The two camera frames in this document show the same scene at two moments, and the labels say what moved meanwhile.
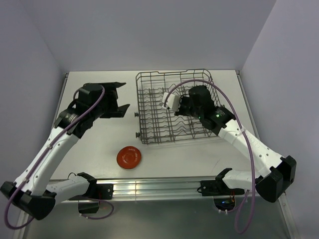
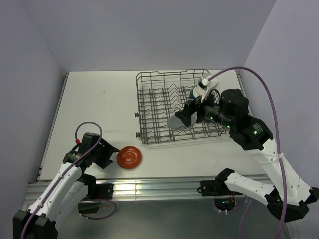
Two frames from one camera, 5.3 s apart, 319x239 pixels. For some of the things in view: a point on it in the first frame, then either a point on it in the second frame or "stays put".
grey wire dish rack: x=157 y=124 stays put
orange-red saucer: x=128 y=157 stays put
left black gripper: x=110 y=93 -> x=107 y=150
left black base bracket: x=95 y=191 stays put
